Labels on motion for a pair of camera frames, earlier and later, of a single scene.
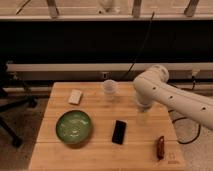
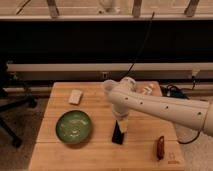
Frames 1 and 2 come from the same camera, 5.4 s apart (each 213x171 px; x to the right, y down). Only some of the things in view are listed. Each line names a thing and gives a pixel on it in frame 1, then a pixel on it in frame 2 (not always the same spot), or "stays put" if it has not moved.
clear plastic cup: (109, 87) stays put
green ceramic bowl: (73, 127) stays put
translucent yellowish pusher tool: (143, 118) → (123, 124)
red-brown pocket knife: (161, 148) stays put
